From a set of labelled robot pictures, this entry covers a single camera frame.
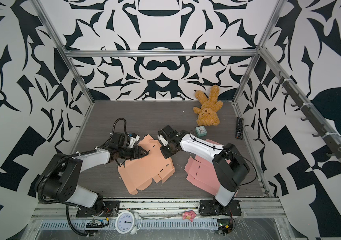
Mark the left green circuit board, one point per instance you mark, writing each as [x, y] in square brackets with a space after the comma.
[95, 224]

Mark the orange cardboard box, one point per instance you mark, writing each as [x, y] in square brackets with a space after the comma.
[139, 174]

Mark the green circuit board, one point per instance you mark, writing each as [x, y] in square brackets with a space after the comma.
[225, 226]
[95, 224]

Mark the small pink toy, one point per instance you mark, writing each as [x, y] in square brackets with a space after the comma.
[188, 215]

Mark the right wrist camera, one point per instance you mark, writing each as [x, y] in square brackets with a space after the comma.
[162, 140]

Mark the black wall hook rail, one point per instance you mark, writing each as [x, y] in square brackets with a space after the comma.
[312, 115]

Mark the small teal alarm clock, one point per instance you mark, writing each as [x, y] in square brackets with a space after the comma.
[200, 131]

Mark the black remote control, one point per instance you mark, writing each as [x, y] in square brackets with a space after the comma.
[239, 128]

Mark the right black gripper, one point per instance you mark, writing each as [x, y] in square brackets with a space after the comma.
[165, 154]

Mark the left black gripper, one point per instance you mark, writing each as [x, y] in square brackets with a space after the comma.
[140, 154]

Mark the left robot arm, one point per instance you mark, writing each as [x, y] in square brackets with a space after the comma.
[58, 184]

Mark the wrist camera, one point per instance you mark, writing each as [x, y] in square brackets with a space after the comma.
[162, 140]
[133, 139]

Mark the white round alarm clock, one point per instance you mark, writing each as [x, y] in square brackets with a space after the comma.
[128, 222]

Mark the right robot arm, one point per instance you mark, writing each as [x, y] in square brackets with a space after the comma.
[230, 168]

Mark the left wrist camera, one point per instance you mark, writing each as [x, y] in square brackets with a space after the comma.
[133, 139]

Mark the right green circuit board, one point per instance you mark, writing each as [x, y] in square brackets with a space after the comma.
[225, 226]

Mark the brown teddy bear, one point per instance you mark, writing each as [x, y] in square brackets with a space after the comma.
[207, 113]

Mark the pink flat cardboard box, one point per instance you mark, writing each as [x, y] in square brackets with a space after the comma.
[200, 170]

